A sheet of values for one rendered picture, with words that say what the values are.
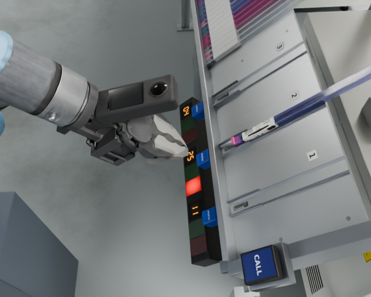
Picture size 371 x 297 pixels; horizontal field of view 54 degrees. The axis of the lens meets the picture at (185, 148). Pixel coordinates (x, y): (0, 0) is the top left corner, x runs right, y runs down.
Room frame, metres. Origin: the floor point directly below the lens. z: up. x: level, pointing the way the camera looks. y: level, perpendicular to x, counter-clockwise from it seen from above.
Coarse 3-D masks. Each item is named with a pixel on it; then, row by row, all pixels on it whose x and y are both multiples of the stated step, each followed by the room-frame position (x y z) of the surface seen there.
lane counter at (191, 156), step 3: (195, 147) 0.38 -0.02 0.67; (189, 150) 0.37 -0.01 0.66; (192, 150) 0.37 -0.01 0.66; (195, 150) 0.37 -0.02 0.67; (189, 153) 0.37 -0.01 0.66; (192, 153) 0.37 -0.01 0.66; (195, 153) 0.36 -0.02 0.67; (186, 156) 0.37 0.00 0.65; (189, 156) 0.36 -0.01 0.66; (192, 156) 0.36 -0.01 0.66; (195, 156) 0.36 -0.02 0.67; (186, 159) 0.36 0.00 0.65; (189, 159) 0.36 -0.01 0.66; (192, 159) 0.35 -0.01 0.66; (195, 159) 0.35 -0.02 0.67; (186, 162) 0.35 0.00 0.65; (189, 162) 0.35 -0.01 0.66
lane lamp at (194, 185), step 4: (192, 180) 0.31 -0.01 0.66; (196, 180) 0.31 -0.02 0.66; (188, 184) 0.30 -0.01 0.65; (192, 184) 0.30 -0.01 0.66; (196, 184) 0.30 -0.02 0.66; (200, 184) 0.29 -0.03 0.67; (188, 188) 0.30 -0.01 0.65; (192, 188) 0.29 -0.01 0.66; (196, 188) 0.29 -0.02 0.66; (200, 188) 0.29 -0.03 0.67; (188, 192) 0.29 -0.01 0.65; (192, 192) 0.29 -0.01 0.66
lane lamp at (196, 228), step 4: (196, 220) 0.23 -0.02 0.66; (200, 220) 0.23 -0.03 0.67; (188, 224) 0.23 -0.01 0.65; (192, 224) 0.23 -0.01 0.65; (196, 224) 0.22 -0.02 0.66; (200, 224) 0.22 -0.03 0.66; (192, 228) 0.22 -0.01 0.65; (196, 228) 0.22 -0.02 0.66; (200, 228) 0.21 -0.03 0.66; (204, 228) 0.21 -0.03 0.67; (192, 232) 0.21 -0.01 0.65; (196, 232) 0.21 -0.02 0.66; (200, 232) 0.21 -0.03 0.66; (204, 232) 0.21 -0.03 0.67; (192, 236) 0.20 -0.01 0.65; (196, 236) 0.20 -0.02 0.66
